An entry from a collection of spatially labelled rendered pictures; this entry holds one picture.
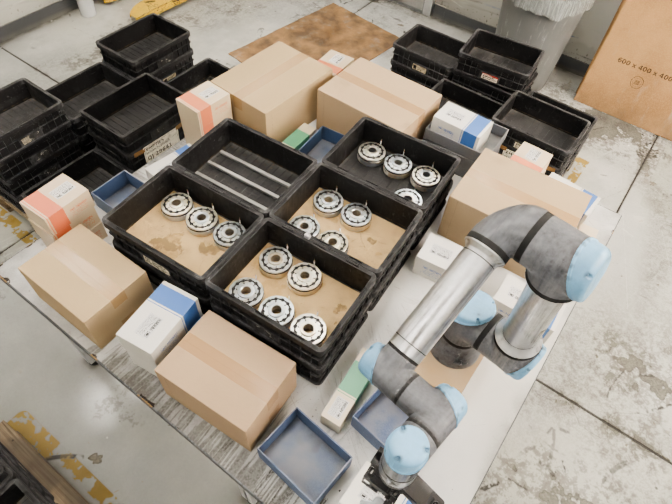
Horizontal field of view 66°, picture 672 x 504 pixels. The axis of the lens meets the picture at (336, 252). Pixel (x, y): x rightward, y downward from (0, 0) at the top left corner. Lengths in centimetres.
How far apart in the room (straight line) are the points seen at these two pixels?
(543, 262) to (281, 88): 140
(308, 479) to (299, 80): 148
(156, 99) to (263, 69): 78
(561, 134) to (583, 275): 192
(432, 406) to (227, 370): 61
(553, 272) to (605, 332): 181
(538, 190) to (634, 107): 222
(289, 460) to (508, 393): 67
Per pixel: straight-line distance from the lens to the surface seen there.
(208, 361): 145
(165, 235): 175
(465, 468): 156
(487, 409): 163
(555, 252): 104
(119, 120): 278
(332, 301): 155
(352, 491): 140
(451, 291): 104
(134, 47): 328
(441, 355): 153
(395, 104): 212
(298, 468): 149
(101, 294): 163
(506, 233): 105
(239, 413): 138
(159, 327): 150
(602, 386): 268
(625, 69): 404
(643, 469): 261
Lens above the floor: 215
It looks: 53 degrees down
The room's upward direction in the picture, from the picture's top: 5 degrees clockwise
